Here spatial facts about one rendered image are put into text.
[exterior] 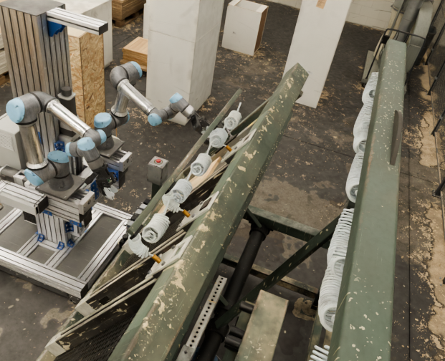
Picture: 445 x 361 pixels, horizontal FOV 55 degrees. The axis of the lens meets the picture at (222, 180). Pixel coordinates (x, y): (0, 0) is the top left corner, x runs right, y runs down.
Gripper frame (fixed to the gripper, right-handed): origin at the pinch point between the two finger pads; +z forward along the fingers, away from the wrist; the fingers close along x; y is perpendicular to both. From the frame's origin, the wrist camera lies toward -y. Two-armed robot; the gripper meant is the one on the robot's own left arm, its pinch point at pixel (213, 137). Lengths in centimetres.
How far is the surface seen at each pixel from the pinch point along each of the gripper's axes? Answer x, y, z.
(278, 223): 18, 23, 80
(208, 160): -19, -93, -5
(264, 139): -39, -78, 7
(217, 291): 39, -67, 54
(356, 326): -48, -185, 26
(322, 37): -99, 342, 41
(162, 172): 58, 35, -3
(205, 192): 2, -69, 9
